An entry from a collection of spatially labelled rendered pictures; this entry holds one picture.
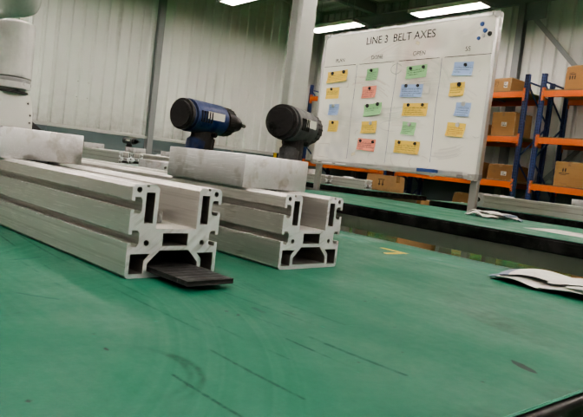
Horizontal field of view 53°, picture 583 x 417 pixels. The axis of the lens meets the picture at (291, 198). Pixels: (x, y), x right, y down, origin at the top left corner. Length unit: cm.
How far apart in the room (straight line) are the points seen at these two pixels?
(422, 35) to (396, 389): 379
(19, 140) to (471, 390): 64
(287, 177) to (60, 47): 1228
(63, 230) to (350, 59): 393
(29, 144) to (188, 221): 31
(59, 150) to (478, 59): 317
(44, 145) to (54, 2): 1223
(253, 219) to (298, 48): 871
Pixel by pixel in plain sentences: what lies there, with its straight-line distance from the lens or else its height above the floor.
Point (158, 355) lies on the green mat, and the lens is 35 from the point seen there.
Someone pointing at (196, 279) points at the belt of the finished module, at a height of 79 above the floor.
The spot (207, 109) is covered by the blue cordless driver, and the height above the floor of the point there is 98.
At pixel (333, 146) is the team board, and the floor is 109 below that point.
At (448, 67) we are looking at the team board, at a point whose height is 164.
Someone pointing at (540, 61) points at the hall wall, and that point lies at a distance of 1245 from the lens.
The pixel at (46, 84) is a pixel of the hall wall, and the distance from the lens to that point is 1281.
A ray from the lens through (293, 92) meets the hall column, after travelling 925.
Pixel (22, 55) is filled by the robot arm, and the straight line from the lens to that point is 151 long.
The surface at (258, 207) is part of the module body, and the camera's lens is 69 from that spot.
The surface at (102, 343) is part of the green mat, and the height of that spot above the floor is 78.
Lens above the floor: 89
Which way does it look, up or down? 3 degrees down
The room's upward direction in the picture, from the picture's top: 7 degrees clockwise
